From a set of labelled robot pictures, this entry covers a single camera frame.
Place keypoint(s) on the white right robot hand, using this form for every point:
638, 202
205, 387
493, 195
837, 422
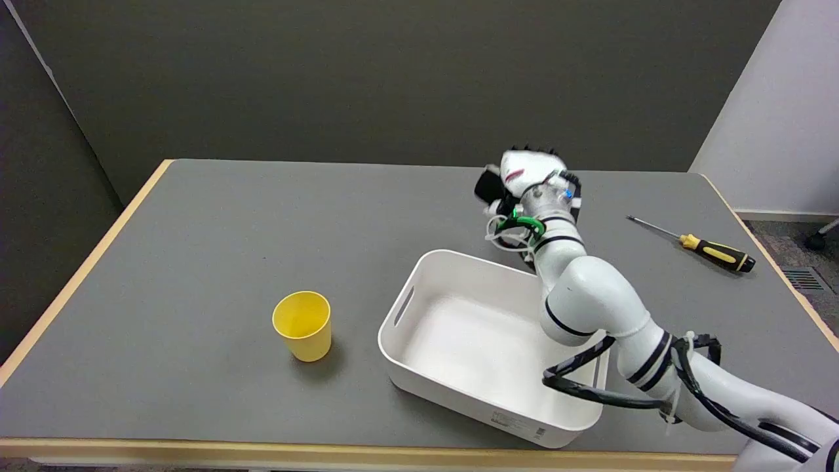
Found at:
527, 172

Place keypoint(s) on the black blackboard eraser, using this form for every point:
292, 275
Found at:
488, 185

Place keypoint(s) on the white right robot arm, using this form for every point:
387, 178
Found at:
590, 295

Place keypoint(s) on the white plastic container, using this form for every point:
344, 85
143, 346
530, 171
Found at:
488, 344

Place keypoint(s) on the yellow black screwdriver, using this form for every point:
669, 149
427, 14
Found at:
711, 248

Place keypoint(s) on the yellow plastic cup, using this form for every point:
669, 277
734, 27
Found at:
303, 325

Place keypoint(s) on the floor vent grille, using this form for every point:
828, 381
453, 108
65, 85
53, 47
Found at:
803, 279

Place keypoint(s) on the chair caster wheel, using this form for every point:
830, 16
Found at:
819, 238

